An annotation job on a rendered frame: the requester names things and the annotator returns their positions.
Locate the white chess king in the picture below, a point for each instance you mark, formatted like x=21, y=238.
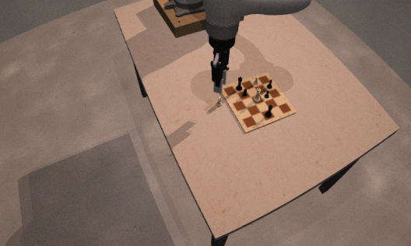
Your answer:
x=257, y=98

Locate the brown and tan chessboard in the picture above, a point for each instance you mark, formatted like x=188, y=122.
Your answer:
x=251, y=114

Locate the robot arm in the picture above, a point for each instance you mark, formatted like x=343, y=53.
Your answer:
x=223, y=16

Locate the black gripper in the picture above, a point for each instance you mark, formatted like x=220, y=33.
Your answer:
x=219, y=75

